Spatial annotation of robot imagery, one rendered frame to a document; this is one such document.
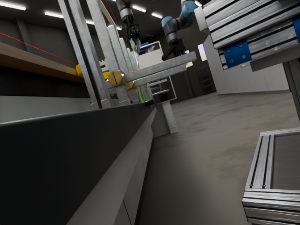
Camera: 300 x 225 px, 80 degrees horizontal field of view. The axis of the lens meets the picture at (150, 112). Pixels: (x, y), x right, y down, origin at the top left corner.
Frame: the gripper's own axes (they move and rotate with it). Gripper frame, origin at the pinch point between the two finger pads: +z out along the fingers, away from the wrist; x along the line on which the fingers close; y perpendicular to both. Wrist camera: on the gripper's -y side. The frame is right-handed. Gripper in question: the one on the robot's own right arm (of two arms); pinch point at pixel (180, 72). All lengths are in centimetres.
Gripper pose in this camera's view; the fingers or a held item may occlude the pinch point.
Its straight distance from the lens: 122.3
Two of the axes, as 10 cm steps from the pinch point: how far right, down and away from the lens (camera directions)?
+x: 0.6, -0.7, 10.0
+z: 3.2, 9.5, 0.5
